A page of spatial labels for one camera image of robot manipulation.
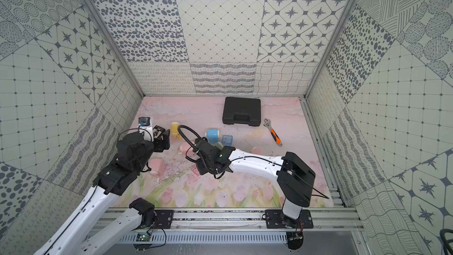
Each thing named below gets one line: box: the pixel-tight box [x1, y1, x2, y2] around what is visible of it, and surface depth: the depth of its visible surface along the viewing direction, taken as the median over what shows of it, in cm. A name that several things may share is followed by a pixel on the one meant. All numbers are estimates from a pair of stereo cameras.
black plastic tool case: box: [222, 96, 262, 127], surface depth 106 cm
